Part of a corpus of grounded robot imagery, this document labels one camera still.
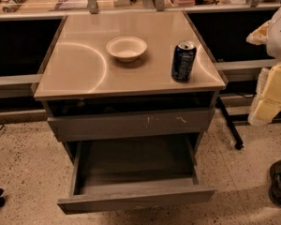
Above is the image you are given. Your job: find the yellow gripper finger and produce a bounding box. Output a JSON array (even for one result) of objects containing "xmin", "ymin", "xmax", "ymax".
[
  {"xmin": 248, "ymin": 62, "xmax": 281, "ymax": 126},
  {"xmin": 246, "ymin": 21, "xmax": 269, "ymax": 45}
]

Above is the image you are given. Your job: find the blue pepsi can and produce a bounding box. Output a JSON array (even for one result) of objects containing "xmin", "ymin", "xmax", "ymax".
[{"xmin": 171, "ymin": 40, "xmax": 197, "ymax": 83}]

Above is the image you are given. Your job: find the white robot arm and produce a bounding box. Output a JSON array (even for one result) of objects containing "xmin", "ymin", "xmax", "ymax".
[{"xmin": 246, "ymin": 7, "xmax": 281, "ymax": 126}]

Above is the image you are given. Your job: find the closed top drawer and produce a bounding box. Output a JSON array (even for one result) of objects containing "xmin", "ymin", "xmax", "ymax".
[{"xmin": 48, "ymin": 108, "xmax": 214, "ymax": 142}]

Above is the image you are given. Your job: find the grey drawer cabinet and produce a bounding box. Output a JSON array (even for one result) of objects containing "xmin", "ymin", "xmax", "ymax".
[{"xmin": 33, "ymin": 10, "xmax": 228, "ymax": 216}]

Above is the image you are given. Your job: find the open middle drawer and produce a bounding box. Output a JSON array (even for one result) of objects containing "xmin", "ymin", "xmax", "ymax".
[{"xmin": 58, "ymin": 135, "xmax": 214, "ymax": 214}]

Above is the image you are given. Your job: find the dark shoe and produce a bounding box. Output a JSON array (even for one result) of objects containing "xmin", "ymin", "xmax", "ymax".
[{"xmin": 268, "ymin": 160, "xmax": 281, "ymax": 207}]

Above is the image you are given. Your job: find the white paper bowl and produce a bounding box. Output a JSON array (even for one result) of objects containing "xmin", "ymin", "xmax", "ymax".
[{"xmin": 106, "ymin": 37, "xmax": 147, "ymax": 62}]

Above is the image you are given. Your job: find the purple paper packet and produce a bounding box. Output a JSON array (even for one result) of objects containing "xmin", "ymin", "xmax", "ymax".
[{"xmin": 54, "ymin": 0, "xmax": 88, "ymax": 10}]

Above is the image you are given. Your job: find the black table leg frame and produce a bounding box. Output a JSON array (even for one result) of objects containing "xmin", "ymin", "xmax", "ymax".
[{"xmin": 215, "ymin": 97, "xmax": 281, "ymax": 150}]

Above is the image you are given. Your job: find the black coiled cable tool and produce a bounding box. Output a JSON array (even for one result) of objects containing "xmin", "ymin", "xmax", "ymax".
[{"xmin": 2, "ymin": 0, "xmax": 27, "ymax": 13}]

